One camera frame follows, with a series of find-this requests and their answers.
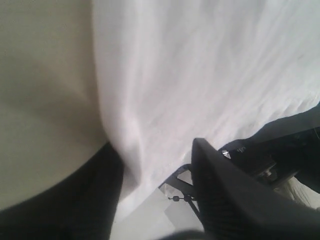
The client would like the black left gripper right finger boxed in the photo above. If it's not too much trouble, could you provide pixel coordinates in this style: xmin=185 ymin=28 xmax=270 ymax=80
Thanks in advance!
xmin=191 ymin=138 xmax=320 ymax=240

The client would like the white t-shirt red print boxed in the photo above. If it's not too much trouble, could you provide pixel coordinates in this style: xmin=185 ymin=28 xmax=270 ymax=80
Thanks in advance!
xmin=92 ymin=0 xmax=320 ymax=221

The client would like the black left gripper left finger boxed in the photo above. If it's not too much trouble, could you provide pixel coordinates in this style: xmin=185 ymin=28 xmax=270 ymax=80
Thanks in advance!
xmin=0 ymin=143 xmax=124 ymax=240

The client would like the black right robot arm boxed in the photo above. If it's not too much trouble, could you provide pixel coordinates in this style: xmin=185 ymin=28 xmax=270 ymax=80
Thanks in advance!
xmin=218 ymin=105 xmax=320 ymax=193

